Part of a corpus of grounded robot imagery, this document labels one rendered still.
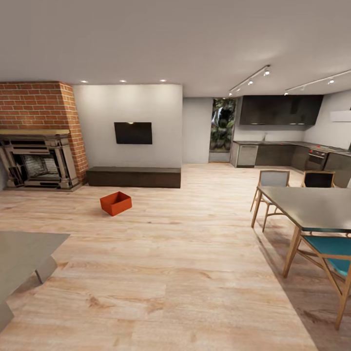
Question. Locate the wall mounted tv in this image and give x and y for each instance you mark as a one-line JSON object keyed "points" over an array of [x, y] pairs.
{"points": [[133, 132]]}

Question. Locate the breakfast table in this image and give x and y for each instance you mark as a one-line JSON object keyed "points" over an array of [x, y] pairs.
{"points": [[311, 209]]}

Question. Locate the fixed window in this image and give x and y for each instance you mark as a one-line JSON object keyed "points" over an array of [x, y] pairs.
{"points": [[222, 129]]}

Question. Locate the dishwasher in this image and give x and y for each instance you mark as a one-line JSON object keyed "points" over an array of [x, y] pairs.
{"points": [[247, 156]]}

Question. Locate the cabinet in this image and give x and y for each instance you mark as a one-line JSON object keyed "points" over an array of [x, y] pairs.
{"points": [[134, 176], [258, 109], [299, 109]]}

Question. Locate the storage box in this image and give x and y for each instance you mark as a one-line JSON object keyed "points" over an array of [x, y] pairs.
{"points": [[116, 203]]}

